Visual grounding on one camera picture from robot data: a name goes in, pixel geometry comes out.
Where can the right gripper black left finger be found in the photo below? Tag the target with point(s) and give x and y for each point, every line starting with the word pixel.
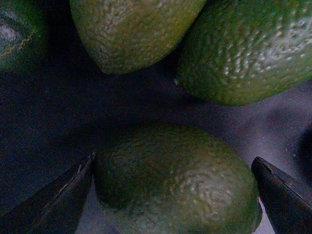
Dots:
pixel 54 209

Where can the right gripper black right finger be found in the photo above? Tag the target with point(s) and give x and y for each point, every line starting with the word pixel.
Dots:
pixel 287 201

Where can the green avocado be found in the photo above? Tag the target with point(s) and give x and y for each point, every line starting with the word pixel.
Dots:
pixel 23 36
pixel 122 36
pixel 169 178
pixel 239 52

